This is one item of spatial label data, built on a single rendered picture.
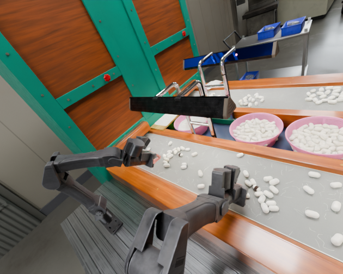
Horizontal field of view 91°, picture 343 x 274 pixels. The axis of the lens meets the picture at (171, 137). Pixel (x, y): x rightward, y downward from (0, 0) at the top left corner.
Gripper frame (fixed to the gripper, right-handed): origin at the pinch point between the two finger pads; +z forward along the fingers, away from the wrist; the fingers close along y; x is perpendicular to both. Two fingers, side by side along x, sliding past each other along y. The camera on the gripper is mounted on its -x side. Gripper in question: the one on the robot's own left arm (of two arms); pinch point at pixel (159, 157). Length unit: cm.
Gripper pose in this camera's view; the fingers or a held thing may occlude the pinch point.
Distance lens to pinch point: 88.6
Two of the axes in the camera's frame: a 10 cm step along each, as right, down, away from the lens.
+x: -1.3, 9.9, 0.9
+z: 6.8, 0.2, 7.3
